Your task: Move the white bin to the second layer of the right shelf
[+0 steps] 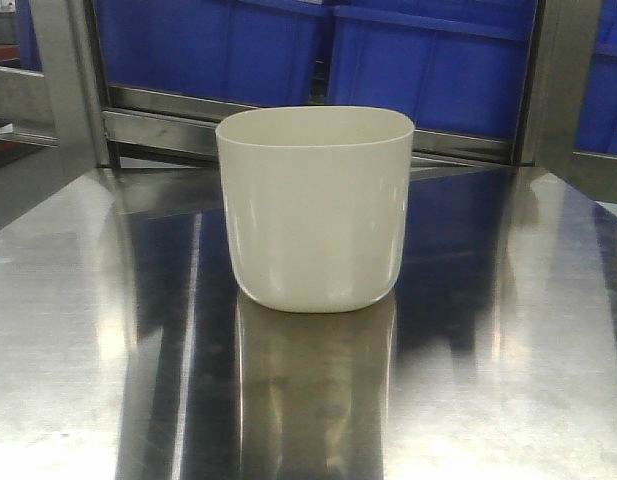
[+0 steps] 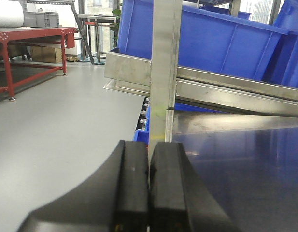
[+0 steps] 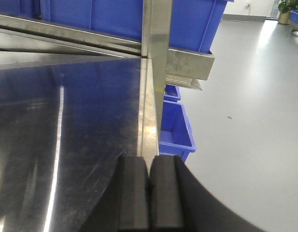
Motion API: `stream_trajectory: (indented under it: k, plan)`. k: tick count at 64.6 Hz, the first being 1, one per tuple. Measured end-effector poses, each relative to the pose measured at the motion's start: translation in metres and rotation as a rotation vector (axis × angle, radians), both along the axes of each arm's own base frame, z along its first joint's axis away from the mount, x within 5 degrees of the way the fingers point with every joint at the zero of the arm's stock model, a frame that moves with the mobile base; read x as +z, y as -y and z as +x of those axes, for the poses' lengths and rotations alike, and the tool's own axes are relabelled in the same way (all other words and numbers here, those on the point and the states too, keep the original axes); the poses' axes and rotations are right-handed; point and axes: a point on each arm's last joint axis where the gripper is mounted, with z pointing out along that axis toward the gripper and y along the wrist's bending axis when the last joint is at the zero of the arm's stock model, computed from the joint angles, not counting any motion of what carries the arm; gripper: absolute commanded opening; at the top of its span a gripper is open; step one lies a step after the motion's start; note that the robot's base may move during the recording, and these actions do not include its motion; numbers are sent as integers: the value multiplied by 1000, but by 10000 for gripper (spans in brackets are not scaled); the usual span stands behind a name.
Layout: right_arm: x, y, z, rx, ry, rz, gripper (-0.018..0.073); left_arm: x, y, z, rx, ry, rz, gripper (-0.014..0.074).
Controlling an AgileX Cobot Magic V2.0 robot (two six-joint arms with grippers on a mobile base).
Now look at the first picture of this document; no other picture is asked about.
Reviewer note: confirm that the blue crate far left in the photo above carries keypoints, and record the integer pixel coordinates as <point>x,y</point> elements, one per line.
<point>28,49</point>

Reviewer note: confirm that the white plastic bin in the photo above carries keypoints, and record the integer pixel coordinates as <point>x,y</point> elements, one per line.
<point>315,201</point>

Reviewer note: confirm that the blue crate far right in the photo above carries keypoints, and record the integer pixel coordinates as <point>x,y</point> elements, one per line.
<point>597,131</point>

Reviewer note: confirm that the blue crate behind right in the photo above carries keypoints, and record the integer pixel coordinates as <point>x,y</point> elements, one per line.
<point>451,66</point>

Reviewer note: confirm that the stainless steel shelf frame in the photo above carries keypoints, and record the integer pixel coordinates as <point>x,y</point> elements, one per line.
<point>71,105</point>

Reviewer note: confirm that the blue crate behind left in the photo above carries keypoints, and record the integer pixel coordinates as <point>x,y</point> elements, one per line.
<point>253,52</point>

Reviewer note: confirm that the blue crate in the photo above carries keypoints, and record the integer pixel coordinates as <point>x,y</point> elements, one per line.
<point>597,131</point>
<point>451,66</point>
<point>253,52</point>
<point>28,49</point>

